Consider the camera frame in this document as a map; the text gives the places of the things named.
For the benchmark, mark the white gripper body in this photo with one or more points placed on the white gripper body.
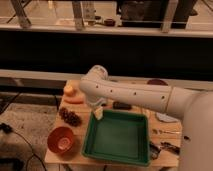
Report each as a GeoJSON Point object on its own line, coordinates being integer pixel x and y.
{"type": "Point", "coordinates": [98, 112]}

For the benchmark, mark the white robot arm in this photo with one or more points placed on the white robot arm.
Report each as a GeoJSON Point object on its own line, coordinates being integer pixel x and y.
{"type": "Point", "coordinates": [194, 108]}

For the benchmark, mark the red bowl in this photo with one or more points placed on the red bowl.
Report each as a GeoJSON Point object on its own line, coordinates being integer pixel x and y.
{"type": "Point", "coordinates": [60, 140]}

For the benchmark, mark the purple bowl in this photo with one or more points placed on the purple bowl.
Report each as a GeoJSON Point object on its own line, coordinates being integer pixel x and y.
{"type": "Point", "coordinates": [157, 82]}

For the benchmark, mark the bunch of dark grapes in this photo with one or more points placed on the bunch of dark grapes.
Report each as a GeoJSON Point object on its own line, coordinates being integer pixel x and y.
{"type": "Point", "coordinates": [69, 117]}

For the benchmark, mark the orange carrot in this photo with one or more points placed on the orange carrot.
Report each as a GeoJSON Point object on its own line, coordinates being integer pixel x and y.
{"type": "Point", "coordinates": [74, 100]}

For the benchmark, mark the green plastic tray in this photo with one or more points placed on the green plastic tray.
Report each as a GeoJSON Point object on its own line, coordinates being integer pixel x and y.
{"type": "Point", "coordinates": [118, 136]}

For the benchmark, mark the yellow orange fruit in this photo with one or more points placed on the yellow orange fruit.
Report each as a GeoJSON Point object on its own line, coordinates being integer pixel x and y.
{"type": "Point", "coordinates": [68, 90]}

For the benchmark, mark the small metal fork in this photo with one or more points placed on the small metal fork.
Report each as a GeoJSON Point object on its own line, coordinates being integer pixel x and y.
{"type": "Point", "coordinates": [166, 132]}

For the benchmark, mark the white plate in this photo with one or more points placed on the white plate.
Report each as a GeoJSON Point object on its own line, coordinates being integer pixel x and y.
{"type": "Point", "coordinates": [165, 118]}

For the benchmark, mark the black scissors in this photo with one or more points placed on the black scissors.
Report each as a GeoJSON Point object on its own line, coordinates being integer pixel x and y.
{"type": "Point", "coordinates": [154, 151]}

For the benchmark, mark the wooden table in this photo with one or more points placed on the wooden table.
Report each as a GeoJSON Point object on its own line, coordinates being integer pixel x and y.
{"type": "Point", "coordinates": [75, 157]}

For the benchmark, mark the black handled tool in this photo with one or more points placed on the black handled tool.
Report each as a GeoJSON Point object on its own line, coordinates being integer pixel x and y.
{"type": "Point", "coordinates": [170, 147]}

